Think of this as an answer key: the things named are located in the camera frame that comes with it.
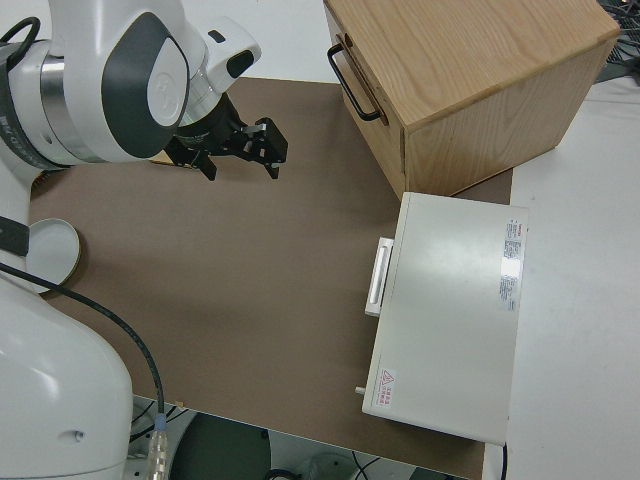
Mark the wooden drawer box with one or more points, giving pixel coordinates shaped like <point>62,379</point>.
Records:
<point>475,75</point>

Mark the gray round plate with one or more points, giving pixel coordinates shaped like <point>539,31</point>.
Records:
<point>55,250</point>

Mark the white metal oven box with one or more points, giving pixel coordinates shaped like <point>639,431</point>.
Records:
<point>450,310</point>

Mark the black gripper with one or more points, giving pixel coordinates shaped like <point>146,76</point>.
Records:
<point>210,132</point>

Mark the brown table mat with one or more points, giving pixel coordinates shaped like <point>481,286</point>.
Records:
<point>225,275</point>

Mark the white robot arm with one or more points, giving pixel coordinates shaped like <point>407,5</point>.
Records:
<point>150,75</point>

